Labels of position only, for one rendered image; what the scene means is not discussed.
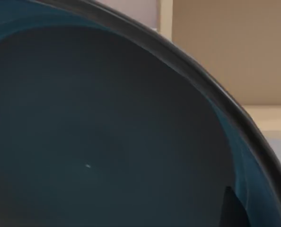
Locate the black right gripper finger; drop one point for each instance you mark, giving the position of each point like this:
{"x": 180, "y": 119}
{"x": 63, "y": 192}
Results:
{"x": 232, "y": 210}

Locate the dark blue bowl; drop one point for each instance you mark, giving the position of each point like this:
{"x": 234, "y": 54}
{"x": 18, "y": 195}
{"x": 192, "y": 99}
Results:
{"x": 102, "y": 113}

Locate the wooden open shelf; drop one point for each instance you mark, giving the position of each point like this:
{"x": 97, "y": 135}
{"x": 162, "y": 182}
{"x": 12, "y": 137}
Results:
{"x": 225, "y": 52}

